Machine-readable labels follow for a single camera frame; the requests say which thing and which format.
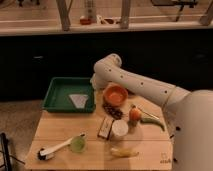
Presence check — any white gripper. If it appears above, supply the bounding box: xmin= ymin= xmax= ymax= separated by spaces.
xmin=90 ymin=74 xmax=108 ymax=90

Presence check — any white towel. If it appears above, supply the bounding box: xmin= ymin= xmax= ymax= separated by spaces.
xmin=69 ymin=94 xmax=88 ymax=109

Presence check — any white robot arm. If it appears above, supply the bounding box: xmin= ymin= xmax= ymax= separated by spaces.
xmin=91 ymin=54 xmax=213 ymax=171

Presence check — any orange bowl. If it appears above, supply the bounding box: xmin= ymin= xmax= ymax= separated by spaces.
xmin=103 ymin=85 xmax=128 ymax=107

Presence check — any dark chocolate pieces pile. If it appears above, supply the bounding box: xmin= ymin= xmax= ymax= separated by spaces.
xmin=102 ymin=103 xmax=123 ymax=120

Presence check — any orange peach fruit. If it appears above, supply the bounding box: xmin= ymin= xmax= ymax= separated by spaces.
xmin=129 ymin=107 xmax=141 ymax=121

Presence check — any green plastic tray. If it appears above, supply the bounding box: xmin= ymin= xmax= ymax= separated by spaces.
xmin=43 ymin=77 xmax=95 ymax=113

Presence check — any white round container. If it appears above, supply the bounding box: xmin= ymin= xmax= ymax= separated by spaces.
xmin=111 ymin=120 xmax=129 ymax=138

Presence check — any red object on shelf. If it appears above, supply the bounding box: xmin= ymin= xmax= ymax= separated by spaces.
xmin=79 ymin=18 xmax=92 ymax=25

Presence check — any green plastic cup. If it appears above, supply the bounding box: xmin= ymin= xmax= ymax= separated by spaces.
xmin=69 ymin=136 xmax=86 ymax=153

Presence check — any yellow banana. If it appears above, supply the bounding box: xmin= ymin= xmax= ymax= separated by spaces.
xmin=110 ymin=147 xmax=138 ymax=157

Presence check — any white black brush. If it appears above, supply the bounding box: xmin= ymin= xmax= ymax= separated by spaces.
xmin=37 ymin=136 xmax=76 ymax=160

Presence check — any black stand at left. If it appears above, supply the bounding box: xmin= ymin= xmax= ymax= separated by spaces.
xmin=0 ymin=133 xmax=23 ymax=171

